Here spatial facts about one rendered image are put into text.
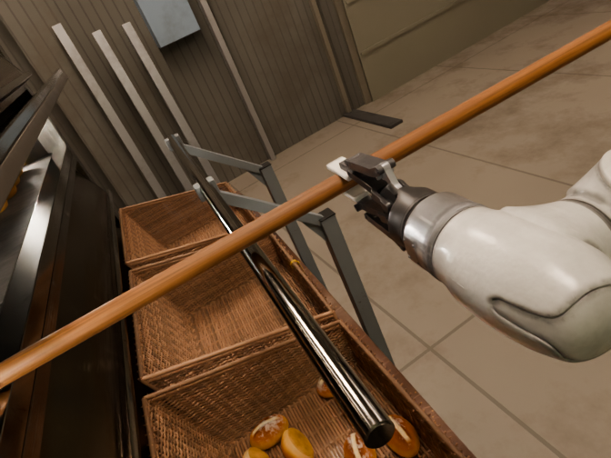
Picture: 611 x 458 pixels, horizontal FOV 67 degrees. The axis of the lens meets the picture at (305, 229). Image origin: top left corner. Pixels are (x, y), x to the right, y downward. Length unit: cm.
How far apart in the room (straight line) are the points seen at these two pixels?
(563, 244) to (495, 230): 5
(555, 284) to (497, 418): 142
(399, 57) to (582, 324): 450
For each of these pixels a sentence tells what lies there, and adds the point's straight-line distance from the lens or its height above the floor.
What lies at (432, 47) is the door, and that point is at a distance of 506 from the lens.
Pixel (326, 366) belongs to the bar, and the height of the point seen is 117.
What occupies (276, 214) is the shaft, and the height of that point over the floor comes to 121.
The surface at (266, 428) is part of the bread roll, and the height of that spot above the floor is 64.
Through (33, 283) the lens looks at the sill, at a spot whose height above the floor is 118.
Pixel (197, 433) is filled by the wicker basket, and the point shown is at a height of 69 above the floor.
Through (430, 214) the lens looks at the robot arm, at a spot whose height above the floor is 124.
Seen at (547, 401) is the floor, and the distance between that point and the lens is 183.
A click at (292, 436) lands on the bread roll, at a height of 65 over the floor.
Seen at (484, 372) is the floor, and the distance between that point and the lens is 191.
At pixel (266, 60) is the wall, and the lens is 420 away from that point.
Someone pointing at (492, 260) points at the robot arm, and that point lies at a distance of 42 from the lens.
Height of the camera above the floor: 151
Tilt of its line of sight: 30 degrees down
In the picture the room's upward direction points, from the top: 24 degrees counter-clockwise
